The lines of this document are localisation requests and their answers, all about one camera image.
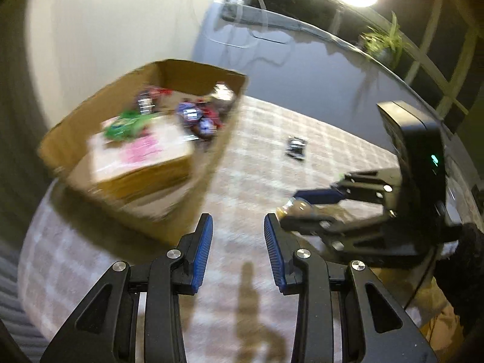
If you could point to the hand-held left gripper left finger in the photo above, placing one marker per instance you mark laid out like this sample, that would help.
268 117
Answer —
200 253

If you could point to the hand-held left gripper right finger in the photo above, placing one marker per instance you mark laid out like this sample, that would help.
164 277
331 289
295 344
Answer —
274 257

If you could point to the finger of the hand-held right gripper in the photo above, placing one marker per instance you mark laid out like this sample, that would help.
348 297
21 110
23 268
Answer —
314 224
321 195

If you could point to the gold candy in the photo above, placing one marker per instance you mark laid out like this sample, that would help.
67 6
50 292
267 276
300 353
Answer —
298 207

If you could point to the cardboard box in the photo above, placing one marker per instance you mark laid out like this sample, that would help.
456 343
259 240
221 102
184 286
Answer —
124 204

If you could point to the person's right forearm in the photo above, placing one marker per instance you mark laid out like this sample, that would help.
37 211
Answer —
470 264

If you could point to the small black snack packet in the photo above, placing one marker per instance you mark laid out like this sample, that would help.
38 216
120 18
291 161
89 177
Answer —
297 148

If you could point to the beige plaid blanket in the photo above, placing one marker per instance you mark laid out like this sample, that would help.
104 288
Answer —
264 128

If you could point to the sliced bread packet pink label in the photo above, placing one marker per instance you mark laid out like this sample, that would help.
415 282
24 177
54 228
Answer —
151 166

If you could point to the round purple snack packet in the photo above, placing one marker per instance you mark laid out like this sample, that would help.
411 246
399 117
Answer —
206 129

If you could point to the yellowish brown bag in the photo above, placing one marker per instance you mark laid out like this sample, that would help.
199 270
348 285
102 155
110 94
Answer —
442 310

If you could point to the dark snack packet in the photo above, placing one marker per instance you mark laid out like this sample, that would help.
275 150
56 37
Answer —
224 96

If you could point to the purple striped snack packet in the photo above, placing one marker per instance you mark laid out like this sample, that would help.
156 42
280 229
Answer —
189 113

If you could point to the green potted plant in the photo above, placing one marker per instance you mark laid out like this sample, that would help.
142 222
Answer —
378 41

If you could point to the green snack packet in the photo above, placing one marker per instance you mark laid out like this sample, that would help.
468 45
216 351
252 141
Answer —
123 128

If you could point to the silver black snack packet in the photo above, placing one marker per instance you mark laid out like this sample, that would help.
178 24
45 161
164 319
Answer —
145 103

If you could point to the small red snack packet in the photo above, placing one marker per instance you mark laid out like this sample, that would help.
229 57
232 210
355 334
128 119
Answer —
158 90

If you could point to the grey cloth strip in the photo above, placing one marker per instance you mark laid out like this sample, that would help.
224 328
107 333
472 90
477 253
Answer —
249 13

